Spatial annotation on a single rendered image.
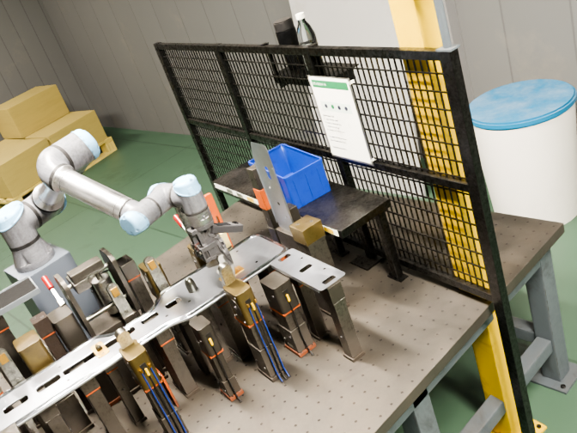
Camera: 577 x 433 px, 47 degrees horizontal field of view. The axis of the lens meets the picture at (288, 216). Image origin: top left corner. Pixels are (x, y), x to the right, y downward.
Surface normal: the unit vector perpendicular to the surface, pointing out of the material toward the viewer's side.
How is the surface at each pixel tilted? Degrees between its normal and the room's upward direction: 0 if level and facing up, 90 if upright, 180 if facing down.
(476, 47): 90
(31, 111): 90
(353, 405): 0
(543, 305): 90
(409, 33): 90
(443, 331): 0
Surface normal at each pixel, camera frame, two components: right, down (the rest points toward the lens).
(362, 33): -0.72, 0.41
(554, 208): 0.12, 0.48
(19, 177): 0.81, 0.01
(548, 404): -0.31, -0.84
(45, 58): 0.66, 0.14
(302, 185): 0.48, 0.26
